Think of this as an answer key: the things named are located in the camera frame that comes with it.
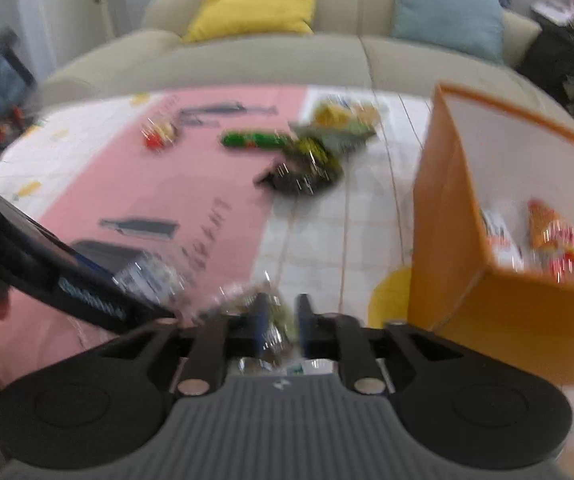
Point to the white biscuit stick packet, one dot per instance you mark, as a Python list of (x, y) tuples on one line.
[(502, 240)]

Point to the clear packet of dark snack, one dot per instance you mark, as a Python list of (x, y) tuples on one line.
[(278, 332)]

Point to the black snack packet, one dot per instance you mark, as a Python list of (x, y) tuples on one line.
[(307, 170)]

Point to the yellow pillow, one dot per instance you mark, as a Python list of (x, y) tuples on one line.
[(252, 0)]

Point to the white door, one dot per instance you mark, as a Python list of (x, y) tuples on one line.
[(57, 0)]

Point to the green sausage stick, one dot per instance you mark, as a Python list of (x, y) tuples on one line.
[(249, 140)]

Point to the black backpack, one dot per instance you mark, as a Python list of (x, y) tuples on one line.
[(552, 60)]

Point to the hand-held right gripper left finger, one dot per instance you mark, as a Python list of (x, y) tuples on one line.
[(259, 320)]

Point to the white candy balls packet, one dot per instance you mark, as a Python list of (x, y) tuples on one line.
[(147, 272)]

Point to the small red candy packet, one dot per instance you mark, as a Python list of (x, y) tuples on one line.
[(159, 132)]

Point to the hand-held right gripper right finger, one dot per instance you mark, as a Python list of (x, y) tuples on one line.
[(303, 320)]

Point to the blue pillow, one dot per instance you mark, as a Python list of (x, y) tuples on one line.
[(447, 10)]

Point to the green chips bag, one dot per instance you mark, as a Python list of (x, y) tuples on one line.
[(339, 117)]

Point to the beige sofa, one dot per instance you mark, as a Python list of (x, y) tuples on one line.
[(267, 65)]

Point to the orange red snack packet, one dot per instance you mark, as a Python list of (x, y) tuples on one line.
[(557, 245)]

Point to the pile of papers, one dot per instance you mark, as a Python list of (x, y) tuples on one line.
[(557, 12)]

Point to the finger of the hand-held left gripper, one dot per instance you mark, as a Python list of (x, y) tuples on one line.
[(97, 255)]

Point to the orange cardboard box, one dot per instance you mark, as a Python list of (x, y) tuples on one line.
[(442, 210)]

